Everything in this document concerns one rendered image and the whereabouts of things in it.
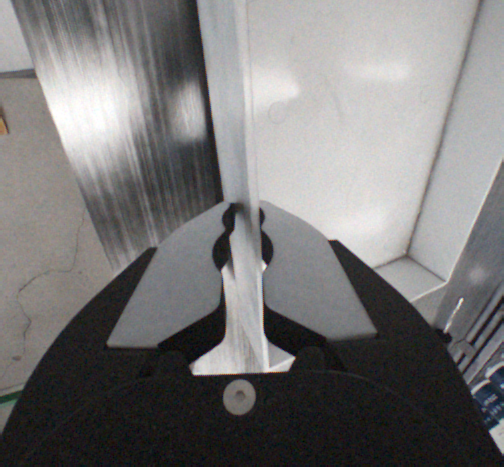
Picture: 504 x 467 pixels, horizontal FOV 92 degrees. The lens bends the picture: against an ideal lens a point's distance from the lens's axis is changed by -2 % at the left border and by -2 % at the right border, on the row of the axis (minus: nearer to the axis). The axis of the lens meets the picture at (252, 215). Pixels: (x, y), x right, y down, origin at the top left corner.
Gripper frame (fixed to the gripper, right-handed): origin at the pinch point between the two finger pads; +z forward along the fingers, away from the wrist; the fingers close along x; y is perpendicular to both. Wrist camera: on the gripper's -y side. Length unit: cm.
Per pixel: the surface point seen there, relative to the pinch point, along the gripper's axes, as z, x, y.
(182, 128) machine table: 5.2, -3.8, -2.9
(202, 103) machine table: 5.6, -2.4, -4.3
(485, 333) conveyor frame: 18, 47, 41
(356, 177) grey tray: 6.7, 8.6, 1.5
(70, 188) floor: 73, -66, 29
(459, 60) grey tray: 9.7, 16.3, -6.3
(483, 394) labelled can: 14, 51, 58
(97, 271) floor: 72, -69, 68
